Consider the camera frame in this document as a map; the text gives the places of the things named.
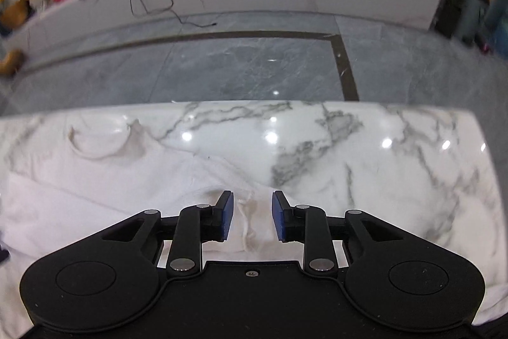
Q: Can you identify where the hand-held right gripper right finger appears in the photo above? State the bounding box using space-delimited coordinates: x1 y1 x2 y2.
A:
271 190 403 277

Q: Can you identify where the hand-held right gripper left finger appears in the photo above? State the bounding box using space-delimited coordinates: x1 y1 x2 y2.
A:
99 190 236 277

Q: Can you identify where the brown round ornament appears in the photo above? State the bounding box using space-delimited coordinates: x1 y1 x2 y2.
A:
0 49 24 77

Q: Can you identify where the grey trash can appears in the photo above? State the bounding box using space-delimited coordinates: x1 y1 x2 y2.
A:
456 0 491 46

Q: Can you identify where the blue water bottle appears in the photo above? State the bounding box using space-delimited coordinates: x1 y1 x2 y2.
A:
484 0 508 46

